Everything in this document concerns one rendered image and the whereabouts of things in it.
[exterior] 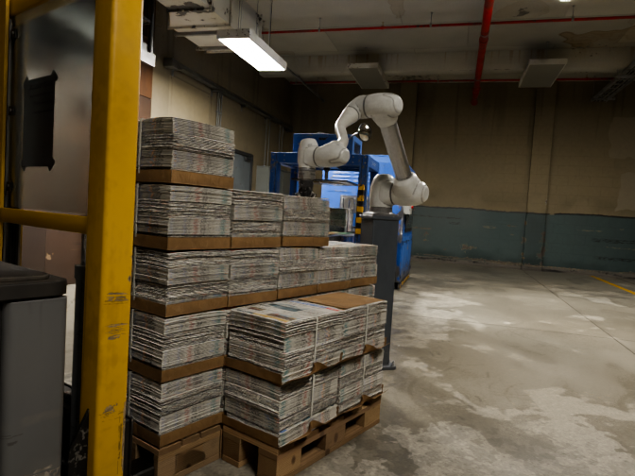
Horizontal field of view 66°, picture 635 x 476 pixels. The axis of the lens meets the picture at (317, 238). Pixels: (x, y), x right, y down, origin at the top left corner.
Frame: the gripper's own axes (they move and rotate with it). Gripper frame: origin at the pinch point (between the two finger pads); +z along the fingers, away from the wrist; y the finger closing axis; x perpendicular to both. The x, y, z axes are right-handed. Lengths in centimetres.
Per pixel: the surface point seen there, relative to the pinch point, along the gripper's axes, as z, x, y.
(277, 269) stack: 21.8, -40.2, 18.8
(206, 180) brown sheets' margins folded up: -13, -82, 19
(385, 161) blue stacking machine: -80, 402, -180
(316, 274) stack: 25.9, -11.6, 18.6
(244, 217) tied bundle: 0, -62, 19
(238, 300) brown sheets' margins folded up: 33, -63, 19
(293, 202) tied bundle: -7.7, -29.2, 16.5
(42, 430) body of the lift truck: 54, -143, 34
